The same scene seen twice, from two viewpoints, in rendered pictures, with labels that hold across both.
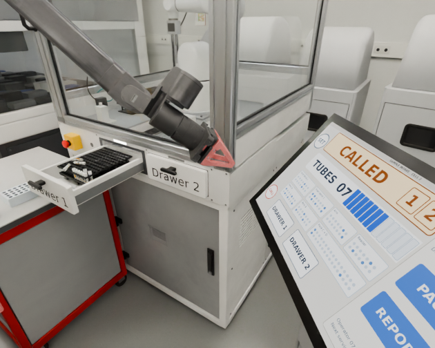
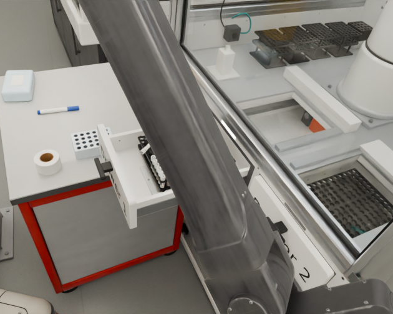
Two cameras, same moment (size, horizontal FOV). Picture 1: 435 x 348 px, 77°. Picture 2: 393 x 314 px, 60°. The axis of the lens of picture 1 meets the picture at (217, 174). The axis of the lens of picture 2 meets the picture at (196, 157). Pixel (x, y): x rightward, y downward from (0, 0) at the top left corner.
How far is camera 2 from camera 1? 0.47 m
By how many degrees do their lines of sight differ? 26
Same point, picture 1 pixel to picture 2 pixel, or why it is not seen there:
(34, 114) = not seen: hidden behind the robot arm
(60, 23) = (168, 108)
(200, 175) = (320, 271)
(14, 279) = (58, 233)
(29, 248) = (82, 209)
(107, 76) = (218, 256)
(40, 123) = not seen: hidden behind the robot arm
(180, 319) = not seen: outside the picture
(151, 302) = (190, 297)
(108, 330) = (135, 303)
